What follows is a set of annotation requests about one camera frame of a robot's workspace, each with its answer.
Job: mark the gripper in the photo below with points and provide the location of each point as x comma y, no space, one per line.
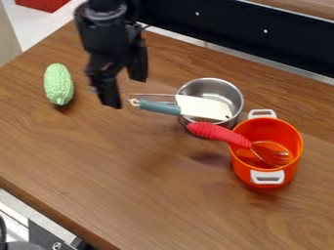
105,49

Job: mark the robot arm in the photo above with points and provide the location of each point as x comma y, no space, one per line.
104,13

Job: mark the black metal frame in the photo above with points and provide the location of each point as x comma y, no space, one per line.
243,29

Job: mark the green toy vegetable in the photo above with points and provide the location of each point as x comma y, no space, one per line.
58,84

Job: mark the orange pot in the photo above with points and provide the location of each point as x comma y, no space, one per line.
278,130

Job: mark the red box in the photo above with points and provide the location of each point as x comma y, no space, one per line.
42,4

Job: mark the silver pot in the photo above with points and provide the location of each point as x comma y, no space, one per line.
213,88

